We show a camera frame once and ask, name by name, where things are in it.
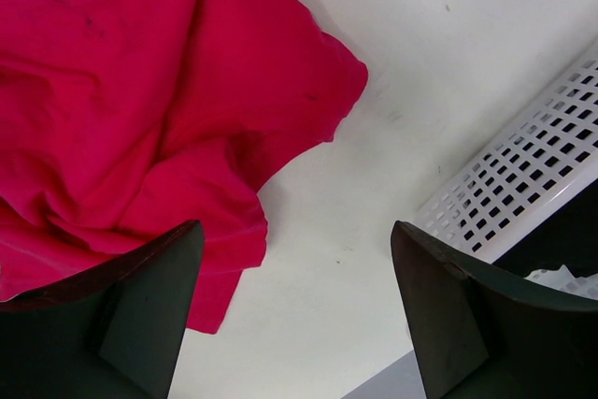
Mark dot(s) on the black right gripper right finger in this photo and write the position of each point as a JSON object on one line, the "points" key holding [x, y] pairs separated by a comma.
{"points": [[479, 331]]}

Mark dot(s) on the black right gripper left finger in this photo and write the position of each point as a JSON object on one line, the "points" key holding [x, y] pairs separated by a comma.
{"points": [[111, 331]]}

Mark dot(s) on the red t shirt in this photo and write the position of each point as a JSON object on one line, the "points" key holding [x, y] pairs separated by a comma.
{"points": [[121, 119]]}

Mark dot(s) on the black t shirt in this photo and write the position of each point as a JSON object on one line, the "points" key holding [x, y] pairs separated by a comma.
{"points": [[568, 237]]}

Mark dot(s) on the white perforated plastic basket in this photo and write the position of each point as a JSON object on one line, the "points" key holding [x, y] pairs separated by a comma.
{"points": [[537, 163]]}

